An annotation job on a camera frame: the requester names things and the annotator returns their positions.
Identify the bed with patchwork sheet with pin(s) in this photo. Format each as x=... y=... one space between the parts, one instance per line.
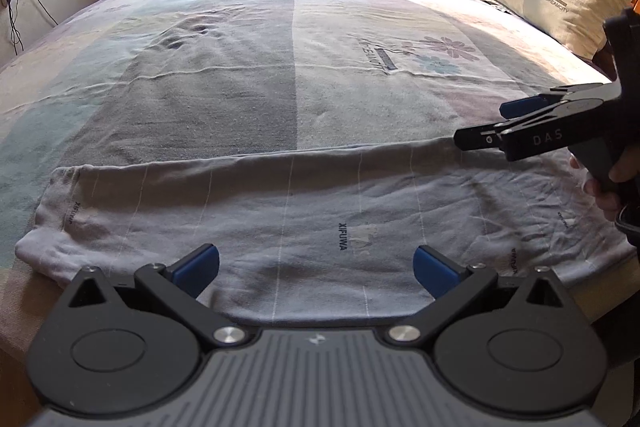
x=200 y=82

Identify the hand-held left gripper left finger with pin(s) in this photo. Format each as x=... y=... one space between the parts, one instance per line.
x=197 y=264

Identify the grey printed pants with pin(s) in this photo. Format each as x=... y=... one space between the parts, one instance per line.
x=300 y=217

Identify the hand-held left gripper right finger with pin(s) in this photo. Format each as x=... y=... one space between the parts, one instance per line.
x=432 y=272

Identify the person's right hand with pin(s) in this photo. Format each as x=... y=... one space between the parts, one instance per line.
x=627 y=169

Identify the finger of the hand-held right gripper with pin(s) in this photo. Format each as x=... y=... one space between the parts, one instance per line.
x=480 y=138
x=520 y=106

